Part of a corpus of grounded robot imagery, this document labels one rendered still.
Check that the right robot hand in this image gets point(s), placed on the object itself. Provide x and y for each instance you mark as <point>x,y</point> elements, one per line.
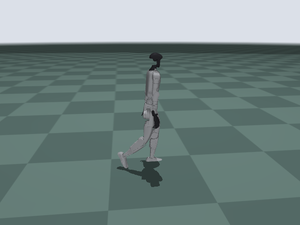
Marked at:
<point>156,120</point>

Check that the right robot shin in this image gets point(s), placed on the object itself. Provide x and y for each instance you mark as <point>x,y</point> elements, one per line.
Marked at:
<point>135,147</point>

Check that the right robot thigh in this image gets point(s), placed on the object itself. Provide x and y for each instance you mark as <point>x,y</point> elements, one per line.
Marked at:
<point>148,126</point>

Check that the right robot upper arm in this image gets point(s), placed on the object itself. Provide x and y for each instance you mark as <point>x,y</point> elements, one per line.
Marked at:
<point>155,78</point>

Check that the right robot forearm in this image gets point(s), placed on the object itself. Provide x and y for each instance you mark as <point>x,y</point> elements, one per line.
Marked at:
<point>155,102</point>

